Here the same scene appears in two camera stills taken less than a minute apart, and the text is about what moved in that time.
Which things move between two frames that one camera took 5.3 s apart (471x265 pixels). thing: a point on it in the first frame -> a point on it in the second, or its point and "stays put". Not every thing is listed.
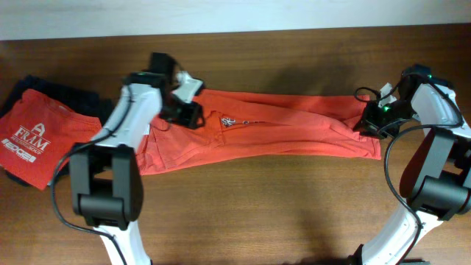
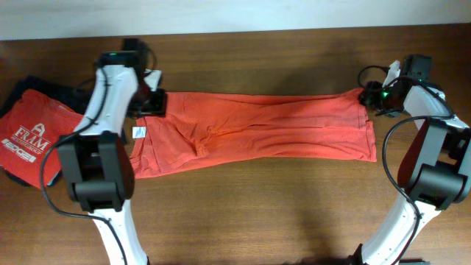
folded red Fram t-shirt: [36, 132] stays put
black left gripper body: [180, 112] -> [151, 103]
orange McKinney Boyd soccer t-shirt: [243, 124] stays put
